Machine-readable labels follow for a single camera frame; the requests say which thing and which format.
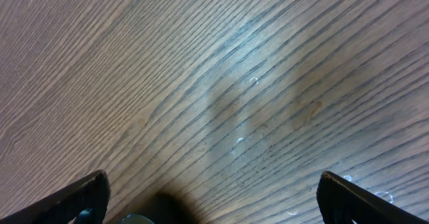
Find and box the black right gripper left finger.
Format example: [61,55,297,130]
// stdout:
[1,170,111,223]

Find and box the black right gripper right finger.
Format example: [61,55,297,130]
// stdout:
[316,171,428,224]

